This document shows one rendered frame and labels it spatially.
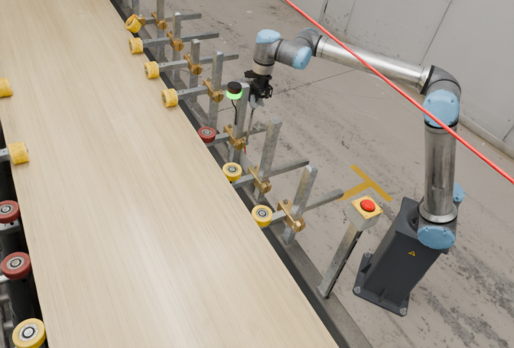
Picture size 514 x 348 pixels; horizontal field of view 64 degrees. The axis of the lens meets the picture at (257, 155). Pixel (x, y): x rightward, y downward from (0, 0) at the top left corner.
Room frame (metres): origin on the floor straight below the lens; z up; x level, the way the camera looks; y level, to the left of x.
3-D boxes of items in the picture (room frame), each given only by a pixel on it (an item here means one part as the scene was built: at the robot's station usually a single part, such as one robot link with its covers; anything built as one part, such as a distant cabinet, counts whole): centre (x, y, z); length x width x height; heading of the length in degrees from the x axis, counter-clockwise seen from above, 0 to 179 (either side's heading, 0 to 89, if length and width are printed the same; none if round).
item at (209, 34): (2.09, 0.57, 0.95); 0.50 x 0.04 x 0.04; 127
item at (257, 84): (1.49, 0.04, 1.15); 0.09 x 0.08 x 0.12; 38
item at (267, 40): (1.49, 0.04, 1.32); 0.10 x 0.09 x 0.12; 73
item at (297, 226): (1.07, -0.18, 0.84); 0.13 x 0.06 x 0.05; 37
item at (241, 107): (1.44, 0.11, 0.93); 0.03 x 0.03 x 0.48; 37
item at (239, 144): (1.46, 0.12, 0.85); 0.13 x 0.06 x 0.05; 37
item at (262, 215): (1.00, -0.06, 0.85); 0.08 x 0.08 x 0.11
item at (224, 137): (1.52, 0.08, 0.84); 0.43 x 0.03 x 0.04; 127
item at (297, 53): (1.47, -0.07, 1.33); 0.12 x 0.12 x 0.09; 73
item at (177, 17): (2.04, 0.56, 0.89); 0.03 x 0.03 x 0.48; 37
